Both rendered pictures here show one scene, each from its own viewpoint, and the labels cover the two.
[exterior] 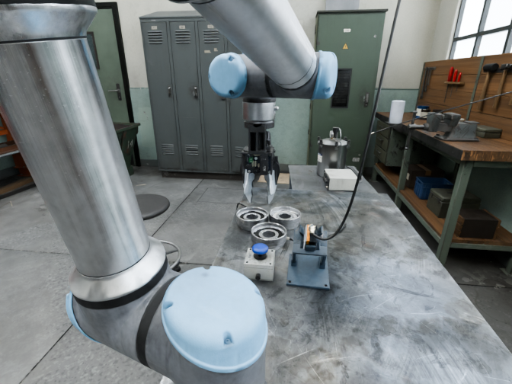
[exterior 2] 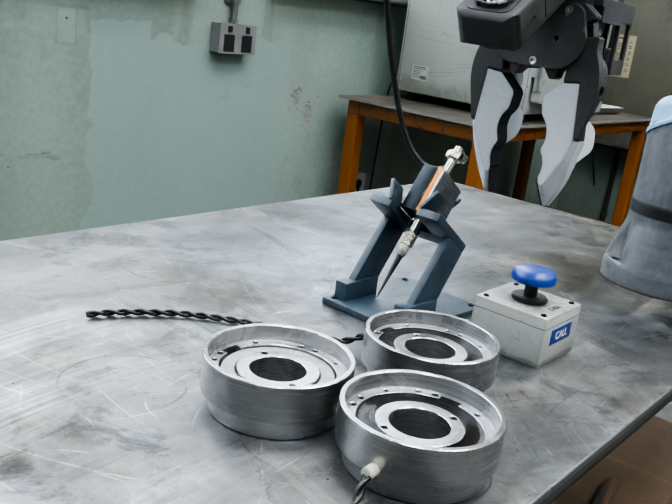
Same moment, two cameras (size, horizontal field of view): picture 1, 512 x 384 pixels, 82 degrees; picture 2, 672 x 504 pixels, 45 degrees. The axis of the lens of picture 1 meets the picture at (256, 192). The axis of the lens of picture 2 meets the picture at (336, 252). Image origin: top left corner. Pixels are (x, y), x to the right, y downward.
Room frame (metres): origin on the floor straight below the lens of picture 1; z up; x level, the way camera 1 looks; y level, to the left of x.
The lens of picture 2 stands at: (1.30, 0.19, 1.07)
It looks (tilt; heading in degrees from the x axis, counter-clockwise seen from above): 17 degrees down; 211
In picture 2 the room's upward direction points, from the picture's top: 8 degrees clockwise
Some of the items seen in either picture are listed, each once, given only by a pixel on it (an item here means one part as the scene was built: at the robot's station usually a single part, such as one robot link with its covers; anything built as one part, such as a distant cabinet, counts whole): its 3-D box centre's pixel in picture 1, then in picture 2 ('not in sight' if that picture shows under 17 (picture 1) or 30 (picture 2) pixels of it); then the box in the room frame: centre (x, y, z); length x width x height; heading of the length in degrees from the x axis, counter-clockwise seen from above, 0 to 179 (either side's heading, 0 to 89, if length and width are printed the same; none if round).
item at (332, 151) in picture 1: (336, 155); not in sight; (1.66, -0.47, 0.83); 0.41 x 0.19 x 0.30; 177
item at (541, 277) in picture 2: (260, 254); (530, 294); (0.62, -0.01, 0.85); 0.04 x 0.04 x 0.05
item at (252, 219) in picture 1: (252, 219); (417, 434); (0.87, 0.01, 0.82); 0.10 x 0.10 x 0.04
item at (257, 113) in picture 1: (260, 112); not in sight; (0.69, -0.01, 1.18); 0.08 x 0.08 x 0.05
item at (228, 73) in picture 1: (245, 76); not in sight; (0.59, 0.02, 1.26); 0.11 x 0.11 x 0.08; 65
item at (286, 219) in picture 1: (284, 218); (276, 380); (0.87, -0.10, 0.82); 0.10 x 0.10 x 0.04
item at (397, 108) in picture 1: (396, 111); not in sight; (2.76, -1.29, 0.96); 0.12 x 0.11 x 0.20; 83
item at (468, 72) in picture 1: (425, 142); not in sight; (2.64, -1.54, 0.71); 2.01 x 0.82 x 1.41; 173
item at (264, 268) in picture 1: (259, 264); (527, 319); (0.61, -0.01, 0.82); 0.08 x 0.07 x 0.05; 173
